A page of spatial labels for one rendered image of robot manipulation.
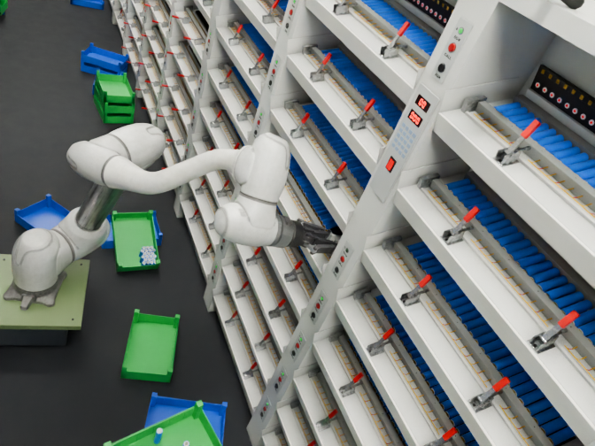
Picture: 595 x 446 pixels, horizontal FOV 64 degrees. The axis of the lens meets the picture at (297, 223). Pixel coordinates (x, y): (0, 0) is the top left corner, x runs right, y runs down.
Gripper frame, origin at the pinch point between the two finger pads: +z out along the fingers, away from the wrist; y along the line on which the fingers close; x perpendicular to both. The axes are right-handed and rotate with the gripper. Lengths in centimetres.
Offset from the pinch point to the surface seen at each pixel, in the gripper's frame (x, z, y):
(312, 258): 8.3, -4.1, 0.3
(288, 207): 7.8, -3.0, 24.0
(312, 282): 21.7, 6.7, 3.5
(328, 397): 41, 11, -28
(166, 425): 68, -31, -17
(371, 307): 3.0, 1.5, -22.6
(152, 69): 65, 14, 242
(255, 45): -17, -2, 99
